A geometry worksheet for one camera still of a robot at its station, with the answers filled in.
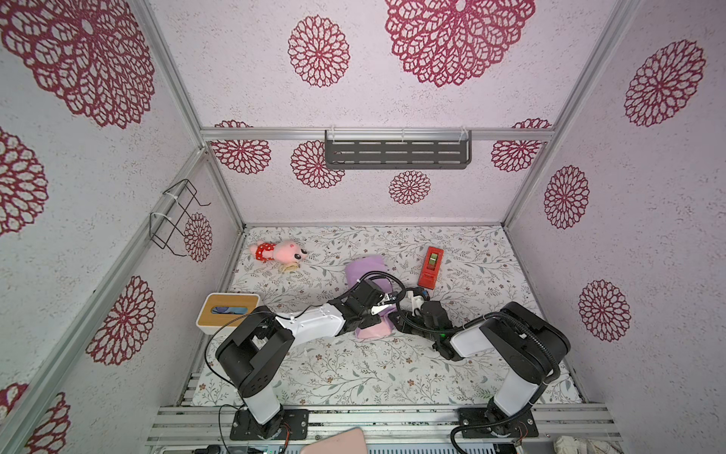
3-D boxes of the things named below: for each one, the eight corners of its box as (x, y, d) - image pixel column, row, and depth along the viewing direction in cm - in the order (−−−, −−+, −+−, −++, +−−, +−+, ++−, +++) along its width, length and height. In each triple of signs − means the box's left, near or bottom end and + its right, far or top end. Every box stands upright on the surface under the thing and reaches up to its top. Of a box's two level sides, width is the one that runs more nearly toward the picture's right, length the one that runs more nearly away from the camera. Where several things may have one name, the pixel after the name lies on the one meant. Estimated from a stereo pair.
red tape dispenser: (416, 285, 104) (419, 273, 99) (424, 256, 113) (428, 244, 107) (433, 290, 103) (437, 279, 97) (440, 261, 112) (445, 249, 106)
